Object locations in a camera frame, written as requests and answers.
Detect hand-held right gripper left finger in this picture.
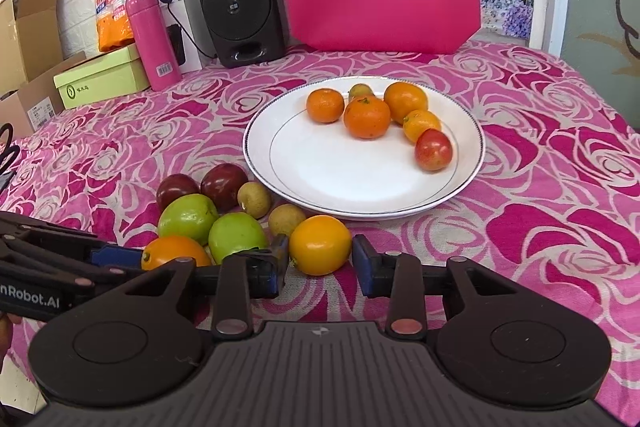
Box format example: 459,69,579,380
107,234,292,342

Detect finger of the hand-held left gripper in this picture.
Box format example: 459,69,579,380
0,241,147,294
0,212,144,269

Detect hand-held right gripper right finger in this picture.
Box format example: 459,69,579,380
351,234,531,338

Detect tan longan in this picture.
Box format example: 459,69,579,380
268,203,307,238
236,181,273,216

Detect large orange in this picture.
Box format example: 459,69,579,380
288,215,353,277
141,235,214,272

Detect green apple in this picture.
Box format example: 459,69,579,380
157,194,220,248
207,212,270,266

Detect white plate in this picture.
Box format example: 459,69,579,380
242,76,486,221

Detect dark purple plum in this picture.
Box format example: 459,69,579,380
200,163,249,213
156,173,201,213

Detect red apple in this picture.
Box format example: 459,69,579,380
414,128,454,172

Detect speckled tangerine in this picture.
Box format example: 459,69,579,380
343,95,392,140

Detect small orange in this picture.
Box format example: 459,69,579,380
402,109,443,144

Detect smooth tangerine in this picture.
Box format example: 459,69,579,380
306,88,346,124

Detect medium orange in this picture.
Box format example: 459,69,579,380
383,81,430,126

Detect greenish red tomato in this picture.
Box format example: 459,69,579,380
348,83,375,104

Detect person's left hand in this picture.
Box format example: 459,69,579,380
0,313,24,358

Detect pink rose printed tablecloth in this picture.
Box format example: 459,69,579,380
0,32,640,423

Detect small cardboard box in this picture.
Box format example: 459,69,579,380
0,51,89,137

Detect light green box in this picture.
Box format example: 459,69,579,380
52,42,151,110

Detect pink thermos bottle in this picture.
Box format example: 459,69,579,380
124,0,184,92

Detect black power adapter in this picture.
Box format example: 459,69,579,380
166,24,187,66

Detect open cardboard box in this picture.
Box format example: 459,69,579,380
0,0,66,96

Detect white box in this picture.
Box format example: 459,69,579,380
167,0,221,76

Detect black speaker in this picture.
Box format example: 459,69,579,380
192,0,289,69

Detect cartoon glass door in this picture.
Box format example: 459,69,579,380
547,0,640,128

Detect black-handled scissors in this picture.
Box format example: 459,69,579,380
0,124,21,193

